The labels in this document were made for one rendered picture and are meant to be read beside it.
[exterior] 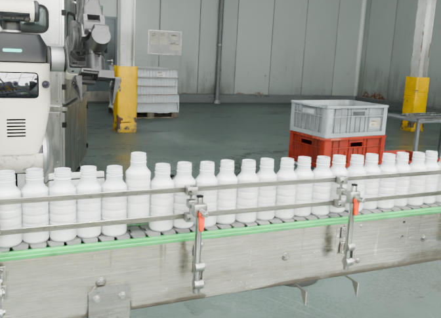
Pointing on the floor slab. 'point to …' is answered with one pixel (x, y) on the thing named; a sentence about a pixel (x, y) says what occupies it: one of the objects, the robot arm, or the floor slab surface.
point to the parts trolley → (419, 124)
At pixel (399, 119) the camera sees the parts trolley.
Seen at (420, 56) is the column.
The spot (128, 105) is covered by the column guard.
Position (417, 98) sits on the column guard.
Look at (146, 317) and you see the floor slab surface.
